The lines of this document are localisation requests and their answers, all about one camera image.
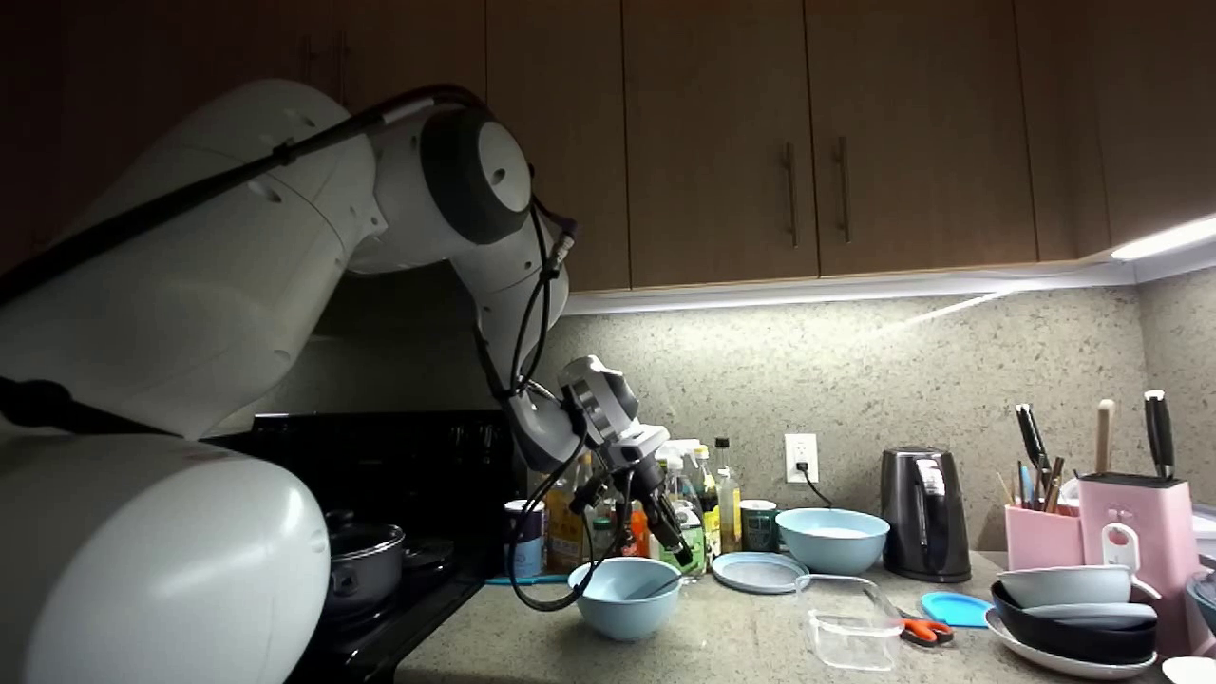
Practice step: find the bright blue round lid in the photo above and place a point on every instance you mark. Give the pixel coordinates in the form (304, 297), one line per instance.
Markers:
(956, 609)

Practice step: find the orange cap sauce bottle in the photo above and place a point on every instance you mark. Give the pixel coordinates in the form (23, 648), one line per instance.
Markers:
(635, 526)

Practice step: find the white under cabinet light bar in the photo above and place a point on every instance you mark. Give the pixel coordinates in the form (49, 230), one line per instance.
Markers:
(1170, 238)
(887, 282)

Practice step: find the grey blue bowl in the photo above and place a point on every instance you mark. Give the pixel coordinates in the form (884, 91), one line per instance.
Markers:
(1067, 586)

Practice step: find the black bowl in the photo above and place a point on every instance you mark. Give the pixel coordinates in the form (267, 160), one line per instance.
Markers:
(1075, 635)

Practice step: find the tall bottle with black cap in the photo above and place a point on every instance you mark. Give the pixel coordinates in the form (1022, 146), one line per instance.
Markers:
(727, 507)

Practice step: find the clear plastic container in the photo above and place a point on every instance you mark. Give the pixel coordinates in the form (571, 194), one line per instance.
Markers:
(858, 648)

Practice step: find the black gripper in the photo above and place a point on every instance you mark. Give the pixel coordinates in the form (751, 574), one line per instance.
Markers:
(640, 482)

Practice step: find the small light blue bowl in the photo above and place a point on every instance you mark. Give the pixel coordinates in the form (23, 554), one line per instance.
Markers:
(630, 609)

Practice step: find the black stove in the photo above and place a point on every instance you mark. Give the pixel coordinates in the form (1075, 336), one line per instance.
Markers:
(418, 471)

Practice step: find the pink knife block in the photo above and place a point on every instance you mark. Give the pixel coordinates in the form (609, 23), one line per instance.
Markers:
(1143, 515)

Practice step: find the clear spray bottle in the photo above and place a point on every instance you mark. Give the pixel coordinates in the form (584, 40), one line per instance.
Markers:
(689, 463)

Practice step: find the dark pan with dishes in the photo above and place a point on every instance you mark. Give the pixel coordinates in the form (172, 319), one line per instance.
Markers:
(1202, 606)

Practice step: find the pink utensil holder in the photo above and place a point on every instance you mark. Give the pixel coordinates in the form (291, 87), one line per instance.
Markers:
(1044, 539)

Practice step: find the dark can with white lid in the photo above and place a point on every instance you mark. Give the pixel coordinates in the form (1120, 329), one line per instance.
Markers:
(524, 554)

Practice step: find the small white bowl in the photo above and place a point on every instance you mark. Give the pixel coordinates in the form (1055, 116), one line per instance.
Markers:
(1191, 671)

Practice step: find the white wall outlet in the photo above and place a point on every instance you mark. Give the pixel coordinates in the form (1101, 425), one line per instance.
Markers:
(795, 448)

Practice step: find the large light blue bowl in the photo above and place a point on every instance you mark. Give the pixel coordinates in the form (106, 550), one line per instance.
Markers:
(831, 540)

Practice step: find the black pot with lid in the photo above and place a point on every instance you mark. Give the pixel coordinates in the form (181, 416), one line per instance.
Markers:
(365, 571)

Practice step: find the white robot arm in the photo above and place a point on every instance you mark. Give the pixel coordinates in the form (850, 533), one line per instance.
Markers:
(193, 291)

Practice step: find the light blue round plate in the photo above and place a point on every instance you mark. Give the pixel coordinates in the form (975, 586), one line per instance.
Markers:
(757, 571)

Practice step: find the dark green jar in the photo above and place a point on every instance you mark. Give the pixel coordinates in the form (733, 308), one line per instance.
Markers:
(757, 526)

